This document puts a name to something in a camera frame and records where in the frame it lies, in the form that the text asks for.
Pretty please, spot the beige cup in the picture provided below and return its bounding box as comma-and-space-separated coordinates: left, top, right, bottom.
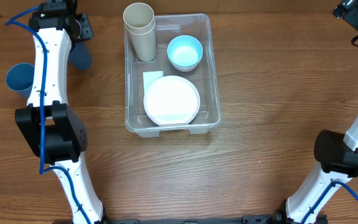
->
123, 2, 155, 34
127, 26, 157, 61

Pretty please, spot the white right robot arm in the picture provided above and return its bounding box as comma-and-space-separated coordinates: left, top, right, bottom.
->
270, 0, 358, 223

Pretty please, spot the clear plastic storage bin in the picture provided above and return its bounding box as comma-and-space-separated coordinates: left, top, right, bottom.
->
124, 14, 223, 138

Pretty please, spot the beige cup front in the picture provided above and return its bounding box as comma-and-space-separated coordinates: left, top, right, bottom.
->
127, 26, 157, 61

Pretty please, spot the dark blue cup front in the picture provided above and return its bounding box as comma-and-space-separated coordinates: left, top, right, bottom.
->
6, 63, 35, 99

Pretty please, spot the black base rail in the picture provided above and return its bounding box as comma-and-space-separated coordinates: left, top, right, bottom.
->
104, 213, 329, 224

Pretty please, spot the pink plate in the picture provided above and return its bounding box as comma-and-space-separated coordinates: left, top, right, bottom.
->
144, 75, 201, 126

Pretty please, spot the dark blue cup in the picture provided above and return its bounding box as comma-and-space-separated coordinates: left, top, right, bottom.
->
6, 63, 35, 99
68, 42, 92, 70

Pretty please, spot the light blue bowl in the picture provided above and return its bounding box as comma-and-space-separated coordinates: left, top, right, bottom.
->
167, 35, 203, 67

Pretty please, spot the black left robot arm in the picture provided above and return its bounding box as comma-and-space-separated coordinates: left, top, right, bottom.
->
8, 0, 109, 223

